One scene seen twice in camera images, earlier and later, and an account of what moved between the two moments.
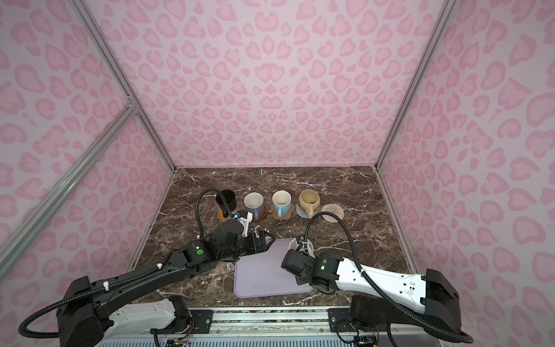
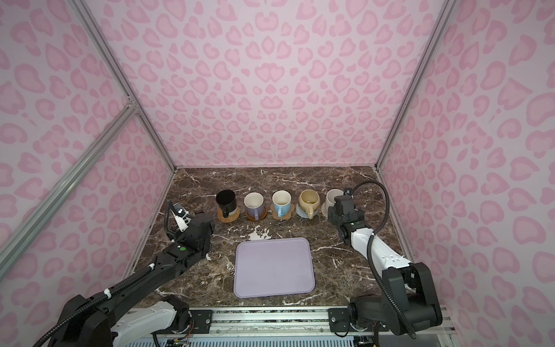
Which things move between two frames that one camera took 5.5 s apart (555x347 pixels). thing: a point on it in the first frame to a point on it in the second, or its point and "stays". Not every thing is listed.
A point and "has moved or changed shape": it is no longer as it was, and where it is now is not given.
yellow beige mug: [309, 199] stays
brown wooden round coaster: [264, 216] has moved or changed shape
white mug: [306, 247] to [329, 200]
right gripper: [298, 280] to [333, 215]
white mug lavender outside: [254, 202] stays
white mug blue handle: [282, 202] stays
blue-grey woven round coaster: [303, 214] stays
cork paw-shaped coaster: [284, 217] stays
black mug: [230, 198] stays
